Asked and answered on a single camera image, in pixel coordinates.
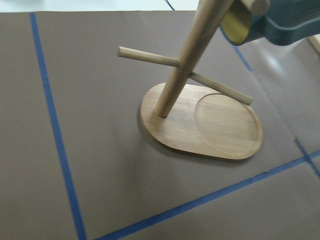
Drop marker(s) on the wooden cup rack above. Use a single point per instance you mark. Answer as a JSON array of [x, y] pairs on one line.
[[195, 114]]

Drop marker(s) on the dark teal mug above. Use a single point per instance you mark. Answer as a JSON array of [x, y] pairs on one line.
[[285, 22]]

